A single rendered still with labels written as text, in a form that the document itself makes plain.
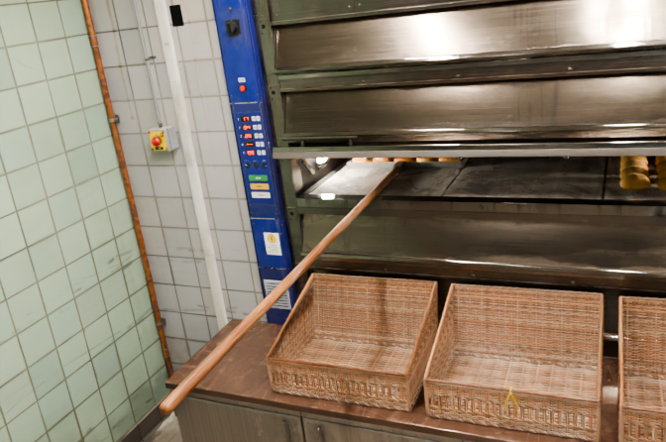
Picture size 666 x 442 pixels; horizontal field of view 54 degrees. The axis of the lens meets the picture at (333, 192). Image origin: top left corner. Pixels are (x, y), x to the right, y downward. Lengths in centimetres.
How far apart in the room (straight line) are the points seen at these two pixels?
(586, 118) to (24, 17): 214
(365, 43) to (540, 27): 62
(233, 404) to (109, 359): 81
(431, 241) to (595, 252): 60
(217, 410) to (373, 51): 151
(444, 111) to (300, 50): 60
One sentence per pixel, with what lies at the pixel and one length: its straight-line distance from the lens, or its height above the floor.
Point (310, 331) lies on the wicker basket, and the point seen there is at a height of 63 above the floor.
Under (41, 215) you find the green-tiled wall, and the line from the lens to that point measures 289.
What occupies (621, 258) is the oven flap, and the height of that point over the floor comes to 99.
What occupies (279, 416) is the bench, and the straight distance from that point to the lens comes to 258.
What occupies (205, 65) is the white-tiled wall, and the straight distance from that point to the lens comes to 279.
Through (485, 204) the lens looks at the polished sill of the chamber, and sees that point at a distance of 247.
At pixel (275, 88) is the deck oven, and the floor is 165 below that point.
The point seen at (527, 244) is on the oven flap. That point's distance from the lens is 251.
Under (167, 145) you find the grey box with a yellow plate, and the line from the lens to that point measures 292.
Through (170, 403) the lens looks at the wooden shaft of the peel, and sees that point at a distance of 153.
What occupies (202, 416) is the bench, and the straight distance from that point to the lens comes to 280.
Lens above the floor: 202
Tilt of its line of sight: 18 degrees down
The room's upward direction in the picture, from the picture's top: 7 degrees counter-clockwise
